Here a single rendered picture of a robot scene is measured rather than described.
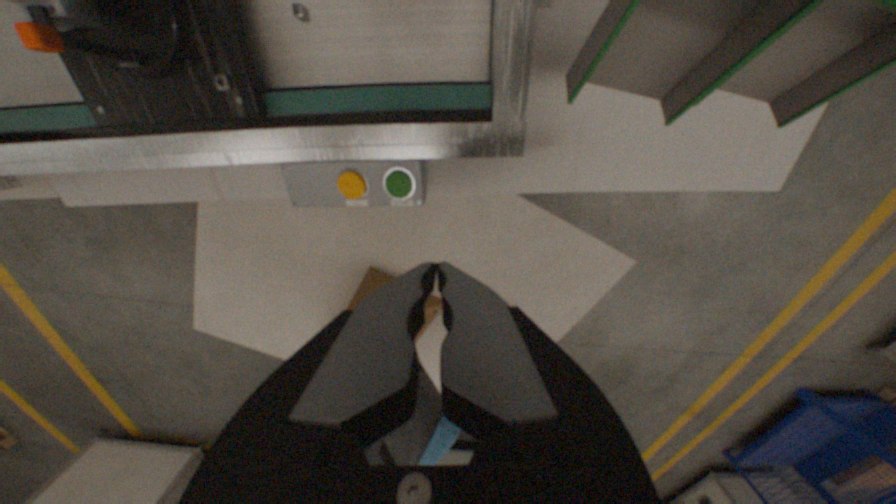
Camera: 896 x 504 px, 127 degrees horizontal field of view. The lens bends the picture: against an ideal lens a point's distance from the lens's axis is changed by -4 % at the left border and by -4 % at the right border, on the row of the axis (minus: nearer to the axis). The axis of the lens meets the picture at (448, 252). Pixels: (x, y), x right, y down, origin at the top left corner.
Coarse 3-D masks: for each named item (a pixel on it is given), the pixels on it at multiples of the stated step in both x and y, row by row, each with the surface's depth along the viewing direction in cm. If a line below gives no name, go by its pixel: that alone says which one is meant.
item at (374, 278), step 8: (368, 272) 53; (376, 272) 55; (368, 280) 51; (376, 280) 53; (384, 280) 54; (360, 288) 48; (368, 288) 50; (376, 288) 51; (360, 296) 47; (432, 296) 59; (352, 304) 44; (432, 304) 57; (440, 304) 59; (432, 312) 59; (432, 320) 63; (424, 328) 63; (416, 336) 63
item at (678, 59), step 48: (624, 0) 20; (672, 0) 21; (720, 0) 20; (768, 0) 20; (816, 0) 17; (624, 48) 25; (672, 48) 24; (720, 48) 23; (576, 96) 27; (672, 96) 28
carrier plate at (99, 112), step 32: (192, 0) 26; (224, 0) 27; (64, 32) 27; (192, 32) 28; (224, 32) 28; (64, 64) 29; (96, 64) 29; (192, 64) 29; (224, 64) 29; (96, 96) 30; (128, 96) 31; (160, 96) 31; (192, 96) 31; (224, 96) 31; (256, 96) 32
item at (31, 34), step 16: (32, 16) 20; (48, 16) 20; (32, 32) 19; (48, 32) 20; (32, 48) 20; (48, 48) 20; (64, 48) 21; (80, 48) 22; (96, 48) 24; (112, 48) 25
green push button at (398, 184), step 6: (390, 174) 36; (396, 174) 36; (402, 174) 36; (390, 180) 36; (396, 180) 36; (402, 180) 36; (408, 180) 36; (390, 186) 36; (396, 186) 36; (402, 186) 36; (408, 186) 36; (390, 192) 37; (396, 192) 37; (402, 192) 37; (408, 192) 37; (402, 198) 37
